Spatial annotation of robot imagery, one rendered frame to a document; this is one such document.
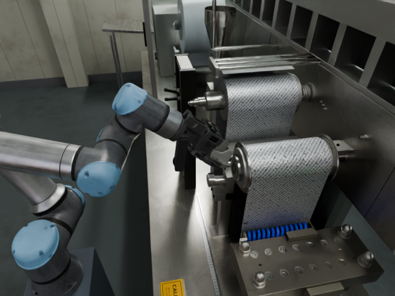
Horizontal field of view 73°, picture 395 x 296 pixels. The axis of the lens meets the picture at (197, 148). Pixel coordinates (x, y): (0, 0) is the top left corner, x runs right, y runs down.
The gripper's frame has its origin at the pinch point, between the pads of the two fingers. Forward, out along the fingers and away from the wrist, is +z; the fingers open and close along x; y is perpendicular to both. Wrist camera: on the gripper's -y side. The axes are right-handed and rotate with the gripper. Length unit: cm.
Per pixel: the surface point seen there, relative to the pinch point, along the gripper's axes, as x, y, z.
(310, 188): -8.4, 10.6, 22.2
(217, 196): -1.1, -10.9, 6.3
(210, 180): 0.0, -7.4, 0.7
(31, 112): 280, -209, -55
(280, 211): -8.4, -1.1, 22.2
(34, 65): 362, -189, -80
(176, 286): -16.9, -36.8, 7.2
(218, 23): 63, 26, -5
